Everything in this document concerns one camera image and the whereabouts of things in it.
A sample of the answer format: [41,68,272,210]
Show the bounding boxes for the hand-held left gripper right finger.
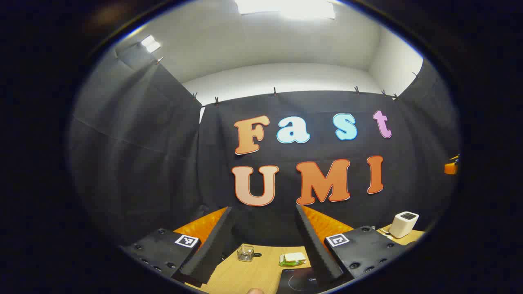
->
[295,204,409,288]

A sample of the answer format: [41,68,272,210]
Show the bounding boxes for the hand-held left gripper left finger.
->
[119,206,237,286]

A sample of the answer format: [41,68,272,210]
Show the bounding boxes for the black induction cooktop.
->
[277,267,323,294]

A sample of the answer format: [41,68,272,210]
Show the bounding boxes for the sandwich on white plate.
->
[279,252,307,267]

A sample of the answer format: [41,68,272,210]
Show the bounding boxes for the small glass cup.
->
[237,244,255,262]

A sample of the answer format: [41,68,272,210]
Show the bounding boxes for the white toaster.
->
[388,211,420,239]

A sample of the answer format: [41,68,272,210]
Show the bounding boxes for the black backdrop cloth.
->
[69,41,462,262]

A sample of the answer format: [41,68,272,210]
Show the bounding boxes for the ceiling light panel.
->
[235,0,336,20]

